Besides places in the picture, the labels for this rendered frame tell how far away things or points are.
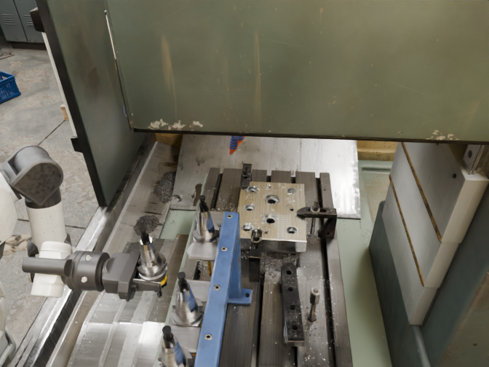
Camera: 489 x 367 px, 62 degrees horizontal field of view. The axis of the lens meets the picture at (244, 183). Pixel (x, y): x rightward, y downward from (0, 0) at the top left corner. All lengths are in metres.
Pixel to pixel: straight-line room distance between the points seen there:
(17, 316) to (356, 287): 1.81
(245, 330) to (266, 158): 1.06
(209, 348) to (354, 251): 1.12
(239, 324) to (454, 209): 0.63
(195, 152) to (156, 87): 1.44
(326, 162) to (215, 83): 1.45
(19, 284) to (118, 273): 1.86
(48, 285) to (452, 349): 0.95
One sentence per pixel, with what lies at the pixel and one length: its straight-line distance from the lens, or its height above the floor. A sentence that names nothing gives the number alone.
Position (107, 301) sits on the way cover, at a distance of 1.53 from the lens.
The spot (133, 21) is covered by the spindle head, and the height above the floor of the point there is 1.73.
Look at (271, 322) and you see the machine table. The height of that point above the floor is 0.90.
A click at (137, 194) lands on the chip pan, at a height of 0.67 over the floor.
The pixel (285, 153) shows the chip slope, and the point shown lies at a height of 0.77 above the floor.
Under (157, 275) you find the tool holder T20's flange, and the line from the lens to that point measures 0.92.
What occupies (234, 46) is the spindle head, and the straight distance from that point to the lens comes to 0.63.
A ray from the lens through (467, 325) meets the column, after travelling 1.08.
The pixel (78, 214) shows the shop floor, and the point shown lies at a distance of 3.09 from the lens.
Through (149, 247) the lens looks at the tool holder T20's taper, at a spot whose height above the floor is 1.29.
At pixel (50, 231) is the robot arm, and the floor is 1.13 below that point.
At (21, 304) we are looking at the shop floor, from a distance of 2.67.
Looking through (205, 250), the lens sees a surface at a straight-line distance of 0.95.
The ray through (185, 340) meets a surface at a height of 1.22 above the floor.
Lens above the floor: 1.91
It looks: 38 degrees down
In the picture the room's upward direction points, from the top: 1 degrees counter-clockwise
